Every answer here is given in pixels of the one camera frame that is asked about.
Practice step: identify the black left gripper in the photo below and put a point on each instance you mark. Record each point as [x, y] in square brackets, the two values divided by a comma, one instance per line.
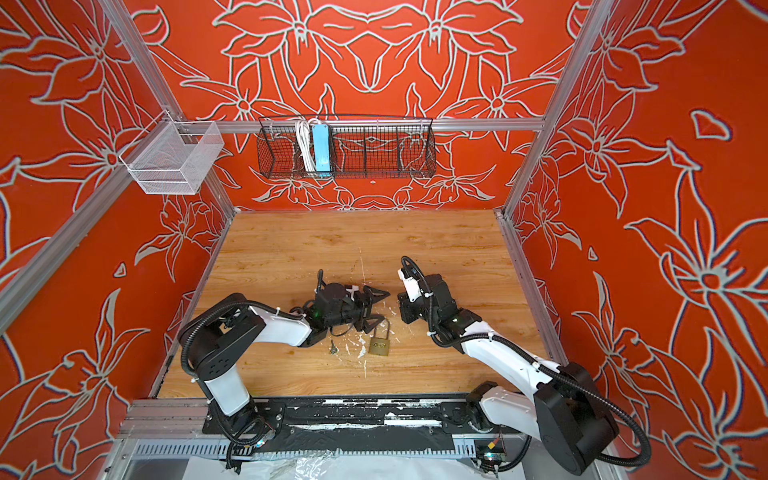
[363, 322]

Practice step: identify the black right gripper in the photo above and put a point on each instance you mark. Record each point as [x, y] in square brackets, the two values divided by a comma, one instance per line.
[405, 306]

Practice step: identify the brass padlock with steel shackle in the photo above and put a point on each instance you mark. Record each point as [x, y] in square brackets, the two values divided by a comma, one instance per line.
[380, 339]

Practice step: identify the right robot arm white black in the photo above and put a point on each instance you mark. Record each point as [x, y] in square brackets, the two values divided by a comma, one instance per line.
[557, 405]

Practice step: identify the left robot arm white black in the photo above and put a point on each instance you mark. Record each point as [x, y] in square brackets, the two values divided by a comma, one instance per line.
[212, 344]

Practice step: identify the light blue box in basket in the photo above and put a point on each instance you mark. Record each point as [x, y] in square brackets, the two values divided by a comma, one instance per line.
[321, 142]

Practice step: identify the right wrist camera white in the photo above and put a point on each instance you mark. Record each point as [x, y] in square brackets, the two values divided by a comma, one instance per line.
[411, 284]

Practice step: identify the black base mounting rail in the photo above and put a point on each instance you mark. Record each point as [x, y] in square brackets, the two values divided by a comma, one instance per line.
[388, 424]

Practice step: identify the black wire wall basket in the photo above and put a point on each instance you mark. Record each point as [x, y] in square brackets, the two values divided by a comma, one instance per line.
[361, 147]

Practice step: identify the white wire mesh basket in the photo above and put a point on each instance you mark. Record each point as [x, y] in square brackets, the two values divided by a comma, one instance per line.
[168, 162]

